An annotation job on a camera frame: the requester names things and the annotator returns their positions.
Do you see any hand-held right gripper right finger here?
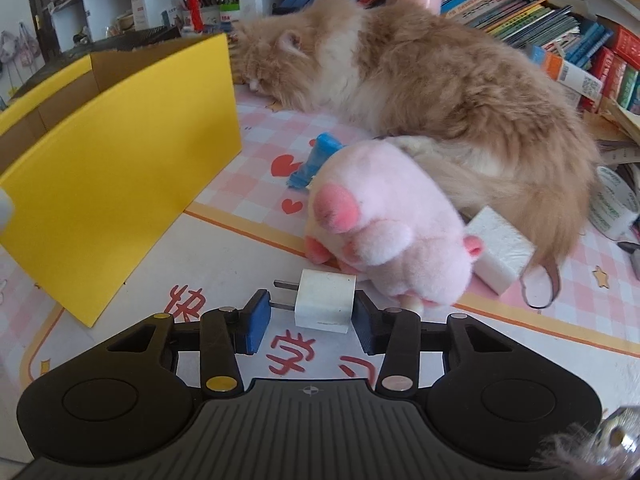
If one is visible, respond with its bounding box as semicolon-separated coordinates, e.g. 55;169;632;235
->
352;291;516;398

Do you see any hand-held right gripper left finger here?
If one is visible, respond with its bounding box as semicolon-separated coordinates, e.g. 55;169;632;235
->
107;290;272;398

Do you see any white charger plug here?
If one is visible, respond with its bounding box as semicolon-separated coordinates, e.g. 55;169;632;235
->
273;269;357;335

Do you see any pink plush paw toy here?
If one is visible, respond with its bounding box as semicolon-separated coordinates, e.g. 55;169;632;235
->
302;140;485;317

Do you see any yellow cardboard box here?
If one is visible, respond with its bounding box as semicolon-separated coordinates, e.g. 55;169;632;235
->
0;32;244;329

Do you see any desktop with pink checked cloth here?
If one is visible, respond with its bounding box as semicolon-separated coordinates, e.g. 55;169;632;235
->
0;85;640;466

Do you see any white foam block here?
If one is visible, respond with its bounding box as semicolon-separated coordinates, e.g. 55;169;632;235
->
465;205;535;295

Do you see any blue packet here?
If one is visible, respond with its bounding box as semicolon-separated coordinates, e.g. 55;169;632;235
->
286;132;346;191

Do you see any fluffy orange cat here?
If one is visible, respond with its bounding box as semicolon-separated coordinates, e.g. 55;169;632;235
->
230;0;603;266

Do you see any clear tape roll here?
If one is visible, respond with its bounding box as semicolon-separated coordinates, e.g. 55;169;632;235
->
587;165;640;241

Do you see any red tassel ornament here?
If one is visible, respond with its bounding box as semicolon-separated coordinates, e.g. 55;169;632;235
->
184;0;205;33

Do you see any pile of papers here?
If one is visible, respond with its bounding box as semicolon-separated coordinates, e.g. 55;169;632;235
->
585;95;640;161

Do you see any row of leaning books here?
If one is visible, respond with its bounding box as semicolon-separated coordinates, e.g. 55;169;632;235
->
280;0;640;116

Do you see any brown strap loop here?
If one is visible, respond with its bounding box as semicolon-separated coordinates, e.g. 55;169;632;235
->
517;255;562;311

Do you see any furry silver keychain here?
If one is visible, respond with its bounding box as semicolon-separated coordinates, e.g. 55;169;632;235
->
535;405;640;480

